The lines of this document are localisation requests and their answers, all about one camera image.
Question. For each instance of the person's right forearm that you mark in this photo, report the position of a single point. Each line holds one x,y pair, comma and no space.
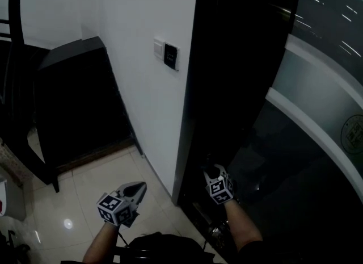
244,223

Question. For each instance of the person's left forearm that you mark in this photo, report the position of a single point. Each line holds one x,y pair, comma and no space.
99,243

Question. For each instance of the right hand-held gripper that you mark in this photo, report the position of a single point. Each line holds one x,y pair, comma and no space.
221,190

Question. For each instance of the glass door with frosted band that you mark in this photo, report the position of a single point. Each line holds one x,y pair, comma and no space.
312,87

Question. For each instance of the grey fuzzy cloth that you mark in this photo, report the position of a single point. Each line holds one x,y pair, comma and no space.
212,165

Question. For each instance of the black exit button panel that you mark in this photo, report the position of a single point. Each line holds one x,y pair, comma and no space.
171,56

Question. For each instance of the white wall light switch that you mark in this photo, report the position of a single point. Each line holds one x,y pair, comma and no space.
158,48

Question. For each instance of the white waste bin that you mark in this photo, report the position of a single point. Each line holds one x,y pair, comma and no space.
14,200

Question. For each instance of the black office chair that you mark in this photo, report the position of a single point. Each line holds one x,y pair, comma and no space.
11,248

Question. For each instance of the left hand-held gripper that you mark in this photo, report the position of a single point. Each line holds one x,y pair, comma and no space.
110,204

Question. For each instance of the person's black clothing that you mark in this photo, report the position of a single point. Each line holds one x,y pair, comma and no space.
170,250

